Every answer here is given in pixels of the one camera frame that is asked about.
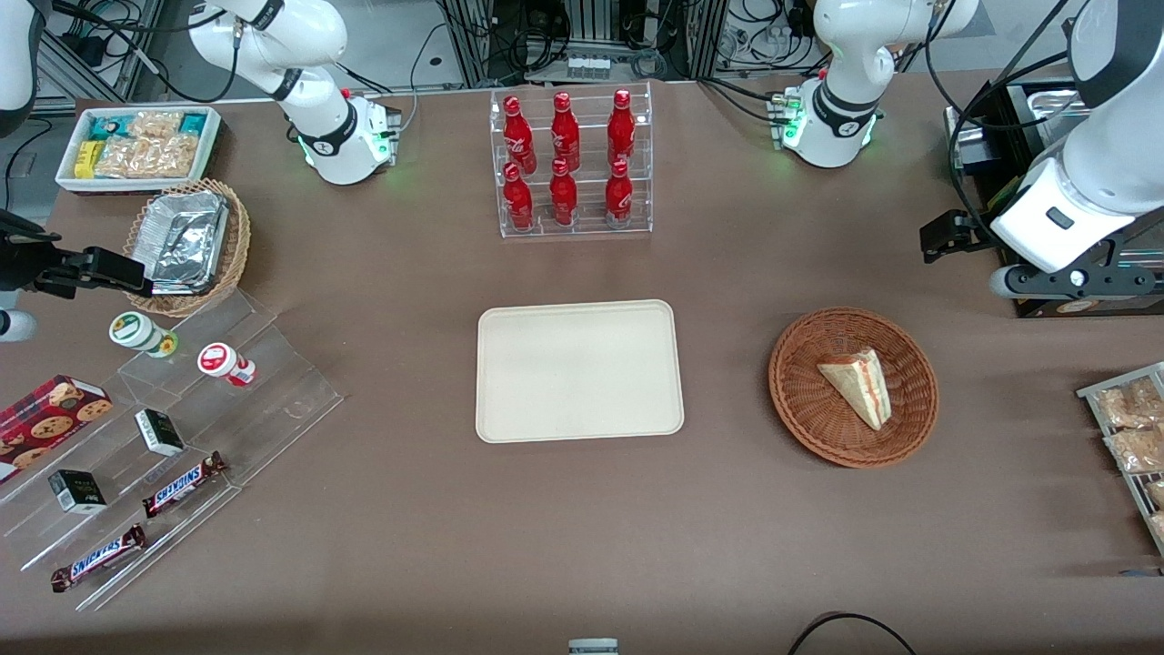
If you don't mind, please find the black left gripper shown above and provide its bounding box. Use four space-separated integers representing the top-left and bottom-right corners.
918 209 1003 265

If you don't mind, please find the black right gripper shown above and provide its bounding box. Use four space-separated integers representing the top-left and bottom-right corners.
0 209 150 298

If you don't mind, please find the triangular sandwich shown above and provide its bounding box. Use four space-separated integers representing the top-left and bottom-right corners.
816 348 893 432

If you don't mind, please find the aluminium foil tray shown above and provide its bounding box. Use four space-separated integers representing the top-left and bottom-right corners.
135 190 230 297

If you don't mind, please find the light wicker basket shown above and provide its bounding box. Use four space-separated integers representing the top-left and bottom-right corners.
123 178 252 318

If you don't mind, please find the brown wicker basket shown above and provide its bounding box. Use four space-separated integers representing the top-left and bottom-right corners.
768 307 939 469

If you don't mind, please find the cream plastic tray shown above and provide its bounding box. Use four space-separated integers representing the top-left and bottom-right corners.
476 299 685 445

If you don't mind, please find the green lid yogurt cup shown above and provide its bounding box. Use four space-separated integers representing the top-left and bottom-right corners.
109 311 179 359

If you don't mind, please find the silver metal container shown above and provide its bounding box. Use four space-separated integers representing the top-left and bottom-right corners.
944 105 989 176

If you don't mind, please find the black metal rack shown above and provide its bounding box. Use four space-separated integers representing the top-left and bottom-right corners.
946 77 1164 319

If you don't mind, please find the white plastic bin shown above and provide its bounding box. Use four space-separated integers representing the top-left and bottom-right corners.
55 106 223 197

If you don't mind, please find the red lid yogurt cup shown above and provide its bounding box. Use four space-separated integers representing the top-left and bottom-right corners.
197 342 257 388

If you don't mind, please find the red tartan cookie box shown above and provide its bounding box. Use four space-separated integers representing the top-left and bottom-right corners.
0 375 115 484

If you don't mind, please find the small black box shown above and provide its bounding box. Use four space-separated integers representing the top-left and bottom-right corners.
135 408 186 458
48 469 108 516

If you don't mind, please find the clear acrylic stepped shelf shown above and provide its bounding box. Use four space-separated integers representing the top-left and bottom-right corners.
0 289 345 612

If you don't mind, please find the Snickers chocolate bar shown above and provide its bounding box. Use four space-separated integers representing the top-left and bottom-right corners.
50 524 147 594
142 451 229 519

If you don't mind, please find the red cola bottle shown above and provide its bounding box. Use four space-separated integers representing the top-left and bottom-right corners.
503 162 536 231
503 96 537 176
605 160 635 228
550 92 581 172
607 89 637 167
549 158 579 227

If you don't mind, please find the clear acrylic bottle rack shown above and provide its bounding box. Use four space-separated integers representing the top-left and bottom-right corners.
489 82 654 239

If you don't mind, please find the black camera cable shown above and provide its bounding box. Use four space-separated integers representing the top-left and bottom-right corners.
946 50 1074 245

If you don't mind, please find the grey wire tray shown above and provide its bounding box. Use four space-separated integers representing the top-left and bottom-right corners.
1076 361 1164 558

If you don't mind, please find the black cable loop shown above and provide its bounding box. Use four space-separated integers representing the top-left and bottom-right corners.
787 610 919 655

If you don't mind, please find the aluminium frame structure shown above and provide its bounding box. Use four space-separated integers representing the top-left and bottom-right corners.
436 0 728 87

